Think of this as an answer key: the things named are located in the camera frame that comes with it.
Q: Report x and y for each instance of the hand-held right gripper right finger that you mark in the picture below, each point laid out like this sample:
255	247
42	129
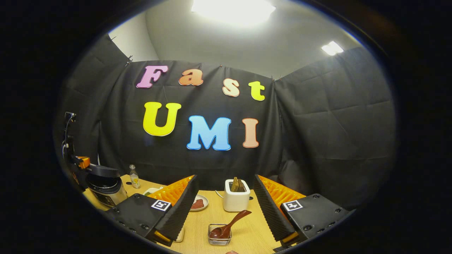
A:
270	211

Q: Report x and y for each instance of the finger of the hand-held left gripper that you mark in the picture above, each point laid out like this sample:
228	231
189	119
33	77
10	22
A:
84	162

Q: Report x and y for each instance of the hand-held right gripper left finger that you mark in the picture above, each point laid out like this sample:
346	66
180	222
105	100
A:
183	211

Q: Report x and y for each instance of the black and silver rice cooker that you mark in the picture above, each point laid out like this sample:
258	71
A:
106	187

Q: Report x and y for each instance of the brown wooden spoon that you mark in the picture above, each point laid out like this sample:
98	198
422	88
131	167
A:
233	220

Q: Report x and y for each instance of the reddish brown meat piece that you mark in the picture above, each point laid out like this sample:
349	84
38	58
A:
197	204

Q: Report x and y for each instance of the round white plate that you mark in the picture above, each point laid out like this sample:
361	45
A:
204	203

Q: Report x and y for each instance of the white toaster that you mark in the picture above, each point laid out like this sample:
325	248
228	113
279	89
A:
236	201

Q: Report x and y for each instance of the white divided dish of beans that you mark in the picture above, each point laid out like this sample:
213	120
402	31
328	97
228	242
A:
152	191

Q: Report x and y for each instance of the brown toast slice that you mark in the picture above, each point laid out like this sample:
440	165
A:
242	185
235	184

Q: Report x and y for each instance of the small clear glass bottle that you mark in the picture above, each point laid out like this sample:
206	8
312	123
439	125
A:
134	178

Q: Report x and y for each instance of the small ceiling light panel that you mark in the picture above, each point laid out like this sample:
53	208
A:
332	48

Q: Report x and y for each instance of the large ceiling light panel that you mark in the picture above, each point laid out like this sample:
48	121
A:
233	10

